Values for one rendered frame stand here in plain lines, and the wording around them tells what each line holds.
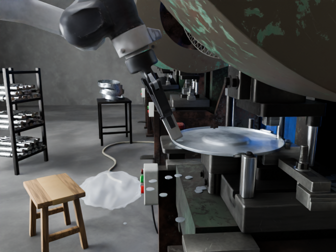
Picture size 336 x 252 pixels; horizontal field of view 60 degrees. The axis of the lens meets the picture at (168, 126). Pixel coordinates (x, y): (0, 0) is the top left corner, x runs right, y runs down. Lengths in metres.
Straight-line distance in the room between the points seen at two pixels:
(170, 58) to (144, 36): 1.38
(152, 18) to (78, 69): 5.56
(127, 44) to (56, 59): 6.98
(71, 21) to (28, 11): 0.16
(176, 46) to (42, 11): 1.37
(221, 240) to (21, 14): 0.67
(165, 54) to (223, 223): 1.55
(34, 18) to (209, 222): 0.63
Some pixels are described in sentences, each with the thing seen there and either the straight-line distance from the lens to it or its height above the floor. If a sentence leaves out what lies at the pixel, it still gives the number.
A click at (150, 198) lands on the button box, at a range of 1.05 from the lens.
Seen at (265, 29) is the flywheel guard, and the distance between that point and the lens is 0.29.
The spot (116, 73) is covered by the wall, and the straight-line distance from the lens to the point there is 7.38.
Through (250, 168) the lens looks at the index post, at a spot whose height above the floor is 0.77.
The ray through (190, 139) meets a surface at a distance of 0.79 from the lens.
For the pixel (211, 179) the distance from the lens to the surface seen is 0.77.
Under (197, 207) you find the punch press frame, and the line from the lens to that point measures 0.72.
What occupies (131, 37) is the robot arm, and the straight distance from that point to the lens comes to 0.68.
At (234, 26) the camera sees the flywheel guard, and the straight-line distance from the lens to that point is 0.28.
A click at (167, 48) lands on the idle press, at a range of 2.07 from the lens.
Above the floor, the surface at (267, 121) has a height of 0.83.
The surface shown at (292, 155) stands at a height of 0.76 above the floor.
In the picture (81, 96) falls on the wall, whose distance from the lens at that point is 7.55.
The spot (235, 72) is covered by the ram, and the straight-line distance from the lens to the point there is 0.75.
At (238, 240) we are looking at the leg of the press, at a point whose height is 0.64.
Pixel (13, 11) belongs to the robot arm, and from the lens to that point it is 0.79.
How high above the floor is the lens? 0.98
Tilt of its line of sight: 12 degrees down
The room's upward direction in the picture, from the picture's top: straight up
